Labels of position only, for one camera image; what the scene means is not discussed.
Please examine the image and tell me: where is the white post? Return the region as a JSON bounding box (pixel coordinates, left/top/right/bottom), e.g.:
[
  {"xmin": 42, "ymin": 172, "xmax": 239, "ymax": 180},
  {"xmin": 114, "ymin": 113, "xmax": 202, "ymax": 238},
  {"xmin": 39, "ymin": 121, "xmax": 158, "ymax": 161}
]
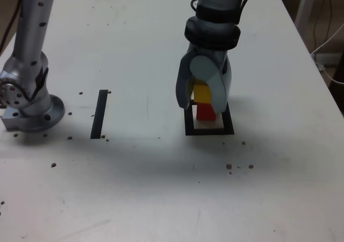
[{"xmin": 294, "ymin": 0, "xmax": 319, "ymax": 35}]

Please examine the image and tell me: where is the black tape strip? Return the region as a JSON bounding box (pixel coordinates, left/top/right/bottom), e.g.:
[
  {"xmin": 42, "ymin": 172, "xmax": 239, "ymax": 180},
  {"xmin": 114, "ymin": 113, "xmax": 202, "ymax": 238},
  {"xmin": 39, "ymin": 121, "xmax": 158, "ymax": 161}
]
[{"xmin": 90, "ymin": 89, "xmax": 109, "ymax": 140}]

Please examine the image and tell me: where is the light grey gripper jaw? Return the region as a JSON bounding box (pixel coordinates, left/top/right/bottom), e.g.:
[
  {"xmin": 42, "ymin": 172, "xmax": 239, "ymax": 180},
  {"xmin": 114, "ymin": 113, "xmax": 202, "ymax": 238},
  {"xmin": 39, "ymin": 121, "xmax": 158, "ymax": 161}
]
[{"xmin": 189, "ymin": 54, "xmax": 232, "ymax": 114}]

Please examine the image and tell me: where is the red cube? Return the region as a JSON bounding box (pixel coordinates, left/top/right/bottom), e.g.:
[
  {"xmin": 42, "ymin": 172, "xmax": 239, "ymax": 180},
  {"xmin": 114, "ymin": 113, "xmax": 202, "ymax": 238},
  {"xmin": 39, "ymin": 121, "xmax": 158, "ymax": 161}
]
[{"xmin": 196, "ymin": 102, "xmax": 217, "ymax": 121}]

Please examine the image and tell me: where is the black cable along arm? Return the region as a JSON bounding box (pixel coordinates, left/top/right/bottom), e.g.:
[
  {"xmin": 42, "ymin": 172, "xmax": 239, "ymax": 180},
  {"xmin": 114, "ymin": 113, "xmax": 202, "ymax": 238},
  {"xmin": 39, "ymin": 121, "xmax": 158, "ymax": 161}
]
[{"xmin": 0, "ymin": 0, "xmax": 24, "ymax": 52}]

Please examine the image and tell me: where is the black tape square outline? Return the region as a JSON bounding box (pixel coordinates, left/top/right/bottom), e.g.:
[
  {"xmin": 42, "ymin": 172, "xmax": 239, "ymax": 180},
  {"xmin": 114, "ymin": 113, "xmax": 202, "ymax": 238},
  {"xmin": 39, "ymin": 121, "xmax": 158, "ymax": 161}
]
[{"xmin": 184, "ymin": 98, "xmax": 235, "ymax": 137}]

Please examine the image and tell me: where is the white cable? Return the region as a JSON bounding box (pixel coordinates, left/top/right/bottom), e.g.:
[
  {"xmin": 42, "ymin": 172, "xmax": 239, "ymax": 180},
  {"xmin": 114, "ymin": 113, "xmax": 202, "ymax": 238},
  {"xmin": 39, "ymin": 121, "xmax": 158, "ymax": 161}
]
[{"xmin": 311, "ymin": 23, "xmax": 344, "ymax": 84}]

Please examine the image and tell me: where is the yellow cube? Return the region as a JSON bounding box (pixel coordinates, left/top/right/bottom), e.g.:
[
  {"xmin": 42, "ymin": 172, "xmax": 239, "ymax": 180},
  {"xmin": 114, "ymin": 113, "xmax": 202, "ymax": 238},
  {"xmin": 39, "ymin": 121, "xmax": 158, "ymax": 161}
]
[{"xmin": 192, "ymin": 78, "xmax": 213, "ymax": 104}]

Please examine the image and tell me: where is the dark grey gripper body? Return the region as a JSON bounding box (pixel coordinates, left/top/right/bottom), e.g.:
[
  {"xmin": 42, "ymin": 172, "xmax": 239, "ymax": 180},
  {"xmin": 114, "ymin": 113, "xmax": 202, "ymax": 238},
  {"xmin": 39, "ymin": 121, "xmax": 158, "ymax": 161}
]
[{"xmin": 187, "ymin": 44, "xmax": 230, "ymax": 65}]

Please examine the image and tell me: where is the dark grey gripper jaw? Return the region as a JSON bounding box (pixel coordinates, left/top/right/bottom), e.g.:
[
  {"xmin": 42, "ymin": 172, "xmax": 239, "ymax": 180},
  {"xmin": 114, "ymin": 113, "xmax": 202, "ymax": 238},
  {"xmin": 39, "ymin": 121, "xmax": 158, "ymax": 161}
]
[{"xmin": 174, "ymin": 51, "xmax": 196, "ymax": 110}]

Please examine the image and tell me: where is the black furniture edge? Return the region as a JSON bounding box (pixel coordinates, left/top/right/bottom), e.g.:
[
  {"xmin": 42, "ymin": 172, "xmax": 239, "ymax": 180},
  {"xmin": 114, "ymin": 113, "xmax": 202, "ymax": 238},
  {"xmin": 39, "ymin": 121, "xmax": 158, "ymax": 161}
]
[{"xmin": 328, "ymin": 64, "xmax": 344, "ymax": 119}]

